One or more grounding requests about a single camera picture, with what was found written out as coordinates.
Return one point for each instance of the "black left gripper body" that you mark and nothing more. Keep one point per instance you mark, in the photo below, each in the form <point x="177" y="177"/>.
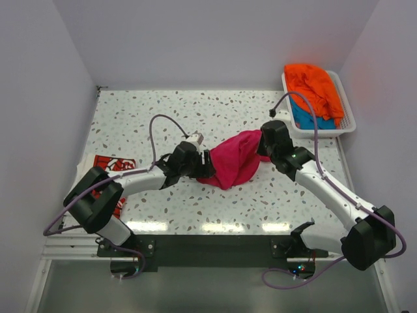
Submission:
<point x="196" y="169"/>

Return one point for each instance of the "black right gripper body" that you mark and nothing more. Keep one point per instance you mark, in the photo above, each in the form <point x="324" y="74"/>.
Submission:
<point x="264" y="149"/>

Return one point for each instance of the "magenta t shirt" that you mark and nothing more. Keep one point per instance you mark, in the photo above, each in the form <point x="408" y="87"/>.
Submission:
<point x="235" y="160"/>

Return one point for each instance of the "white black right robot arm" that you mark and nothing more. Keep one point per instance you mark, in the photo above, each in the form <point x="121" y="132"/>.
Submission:
<point x="369" y="232"/>

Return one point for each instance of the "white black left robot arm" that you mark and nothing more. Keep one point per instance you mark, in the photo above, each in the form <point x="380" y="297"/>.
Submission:
<point x="93" y="199"/>

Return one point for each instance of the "blue t shirt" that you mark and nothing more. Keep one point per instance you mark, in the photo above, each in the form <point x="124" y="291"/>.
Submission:
<point x="304" y="120"/>

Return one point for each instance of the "orange t shirt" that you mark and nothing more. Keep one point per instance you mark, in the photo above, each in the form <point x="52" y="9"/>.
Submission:
<point x="313" y="90"/>

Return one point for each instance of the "folded white red t shirt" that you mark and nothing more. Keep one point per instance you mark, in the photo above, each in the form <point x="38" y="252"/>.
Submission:
<point x="107" y="163"/>

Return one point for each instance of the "white plastic basket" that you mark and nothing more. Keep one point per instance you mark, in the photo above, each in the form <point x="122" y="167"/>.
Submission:
<point x="346" y="125"/>

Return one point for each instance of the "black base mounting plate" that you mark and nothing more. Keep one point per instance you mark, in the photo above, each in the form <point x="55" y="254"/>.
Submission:
<point x="148" y="253"/>

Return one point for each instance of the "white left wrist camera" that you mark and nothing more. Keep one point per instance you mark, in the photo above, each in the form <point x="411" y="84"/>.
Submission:
<point x="196" y="139"/>

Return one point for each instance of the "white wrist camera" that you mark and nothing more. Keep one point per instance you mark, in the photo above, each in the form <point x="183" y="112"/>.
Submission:
<point x="196" y="139"/>
<point x="281" y="115"/>

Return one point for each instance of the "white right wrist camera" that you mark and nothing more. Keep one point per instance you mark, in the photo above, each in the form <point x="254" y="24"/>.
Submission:
<point x="281" y="115"/>

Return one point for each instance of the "aluminium rail frame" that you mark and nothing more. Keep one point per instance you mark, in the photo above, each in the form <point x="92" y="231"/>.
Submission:
<point x="72" y="278"/>

